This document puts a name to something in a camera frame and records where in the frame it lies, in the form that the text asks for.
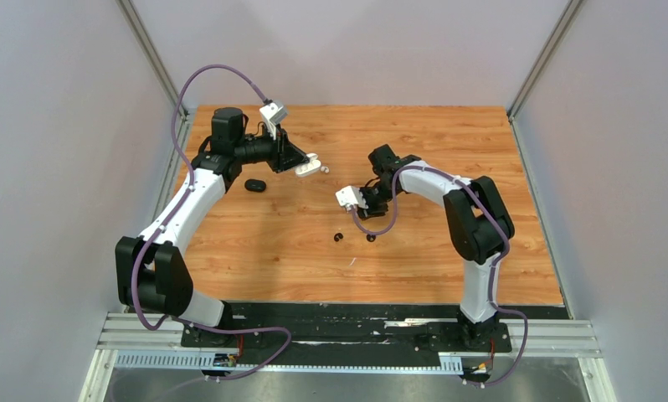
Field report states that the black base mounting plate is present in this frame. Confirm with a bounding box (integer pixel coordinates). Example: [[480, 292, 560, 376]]
[[181, 302, 512, 366]]

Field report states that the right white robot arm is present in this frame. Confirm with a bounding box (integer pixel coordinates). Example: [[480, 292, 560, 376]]
[[351, 145, 515, 350]]

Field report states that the grey slotted cable duct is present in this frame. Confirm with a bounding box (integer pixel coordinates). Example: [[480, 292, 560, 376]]
[[114, 351, 464, 375]]

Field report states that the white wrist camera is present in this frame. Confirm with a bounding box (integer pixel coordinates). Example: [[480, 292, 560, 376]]
[[335, 185, 368, 212], [259, 100, 288, 140]]

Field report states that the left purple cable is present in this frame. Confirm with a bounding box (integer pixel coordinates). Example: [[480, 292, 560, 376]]
[[130, 64, 293, 383]]

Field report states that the white earbud charging case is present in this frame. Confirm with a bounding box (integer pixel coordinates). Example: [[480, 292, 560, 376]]
[[294, 153, 322, 178]]

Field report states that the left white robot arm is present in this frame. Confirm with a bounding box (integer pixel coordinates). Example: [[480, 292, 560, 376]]
[[116, 100, 321, 346]]

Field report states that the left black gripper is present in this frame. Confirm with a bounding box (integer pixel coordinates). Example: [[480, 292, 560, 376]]
[[234, 122, 309, 173]]

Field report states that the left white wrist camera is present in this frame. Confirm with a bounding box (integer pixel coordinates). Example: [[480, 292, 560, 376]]
[[259, 100, 288, 140]]

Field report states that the black earbud charging case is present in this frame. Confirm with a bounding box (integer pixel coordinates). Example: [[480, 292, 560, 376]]
[[244, 178, 267, 193]]

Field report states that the aluminium frame rail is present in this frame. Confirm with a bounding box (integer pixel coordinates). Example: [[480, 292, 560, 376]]
[[80, 313, 617, 401]]

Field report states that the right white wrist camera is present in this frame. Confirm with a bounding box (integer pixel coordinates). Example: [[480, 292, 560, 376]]
[[335, 185, 368, 212]]

